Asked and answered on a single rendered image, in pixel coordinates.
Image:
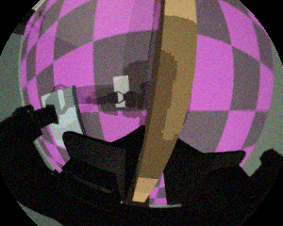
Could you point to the long brown wooden rail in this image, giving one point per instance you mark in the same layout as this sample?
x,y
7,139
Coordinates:
x,y
170,94

